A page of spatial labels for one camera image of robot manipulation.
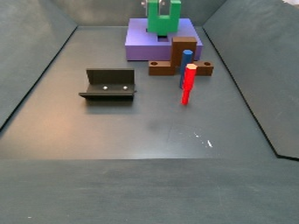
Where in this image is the blue hexagonal peg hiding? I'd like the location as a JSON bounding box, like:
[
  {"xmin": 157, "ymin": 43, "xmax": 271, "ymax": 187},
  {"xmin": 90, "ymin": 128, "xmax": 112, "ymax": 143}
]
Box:
[{"xmin": 179, "ymin": 49, "xmax": 195, "ymax": 89}]

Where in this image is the brown T-shaped block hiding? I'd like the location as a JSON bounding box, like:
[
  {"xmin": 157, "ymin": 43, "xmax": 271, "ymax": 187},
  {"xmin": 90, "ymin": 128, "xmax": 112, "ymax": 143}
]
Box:
[{"xmin": 148, "ymin": 37, "xmax": 213, "ymax": 76}]

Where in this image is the purple board with cross slot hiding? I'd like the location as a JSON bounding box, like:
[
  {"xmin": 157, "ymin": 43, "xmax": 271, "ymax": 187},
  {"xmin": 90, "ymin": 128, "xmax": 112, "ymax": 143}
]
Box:
[{"xmin": 125, "ymin": 18, "xmax": 203, "ymax": 61}]

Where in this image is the black angle bracket fixture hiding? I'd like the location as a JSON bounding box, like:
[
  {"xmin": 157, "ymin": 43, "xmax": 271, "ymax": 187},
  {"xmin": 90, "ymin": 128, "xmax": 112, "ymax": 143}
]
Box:
[{"xmin": 78, "ymin": 68, "xmax": 136, "ymax": 101}]

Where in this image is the red hexagonal peg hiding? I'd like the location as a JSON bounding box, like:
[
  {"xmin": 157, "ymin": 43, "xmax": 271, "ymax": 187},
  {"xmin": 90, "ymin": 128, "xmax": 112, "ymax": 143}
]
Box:
[{"xmin": 181, "ymin": 64, "xmax": 197, "ymax": 105}]

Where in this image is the green U-shaped block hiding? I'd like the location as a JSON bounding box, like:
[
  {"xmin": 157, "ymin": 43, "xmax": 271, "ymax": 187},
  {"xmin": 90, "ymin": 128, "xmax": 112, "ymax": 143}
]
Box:
[{"xmin": 147, "ymin": 0, "xmax": 181, "ymax": 36}]

